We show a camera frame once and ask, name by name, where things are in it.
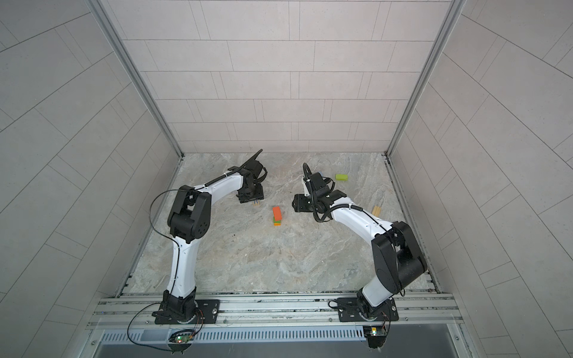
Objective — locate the aluminium mounting rail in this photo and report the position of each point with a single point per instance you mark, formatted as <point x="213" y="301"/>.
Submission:
<point x="275" y="310"/>

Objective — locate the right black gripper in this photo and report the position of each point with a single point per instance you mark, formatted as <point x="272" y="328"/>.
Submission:
<point x="299" y="203"/>

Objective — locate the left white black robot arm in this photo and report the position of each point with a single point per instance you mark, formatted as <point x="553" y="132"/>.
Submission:
<point x="189" y="220"/>

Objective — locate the red wood block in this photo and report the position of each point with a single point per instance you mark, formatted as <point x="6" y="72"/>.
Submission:
<point x="277" y="215"/>

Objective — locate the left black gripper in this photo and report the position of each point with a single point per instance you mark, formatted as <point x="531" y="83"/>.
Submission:
<point x="260" y="195"/>

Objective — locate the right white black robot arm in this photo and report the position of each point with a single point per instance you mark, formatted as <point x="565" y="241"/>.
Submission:
<point x="397" y="257"/>

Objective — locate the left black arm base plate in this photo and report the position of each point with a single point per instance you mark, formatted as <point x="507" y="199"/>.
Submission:
<point x="206" y="311"/>

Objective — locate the left green circuit board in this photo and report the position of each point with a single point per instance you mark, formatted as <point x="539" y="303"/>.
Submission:
<point x="180" y="341"/>

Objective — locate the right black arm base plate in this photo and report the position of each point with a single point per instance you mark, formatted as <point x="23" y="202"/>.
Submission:
<point x="355" y="310"/>

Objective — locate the natural tan wood block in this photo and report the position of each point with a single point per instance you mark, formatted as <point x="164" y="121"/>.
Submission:
<point x="376" y="210"/>

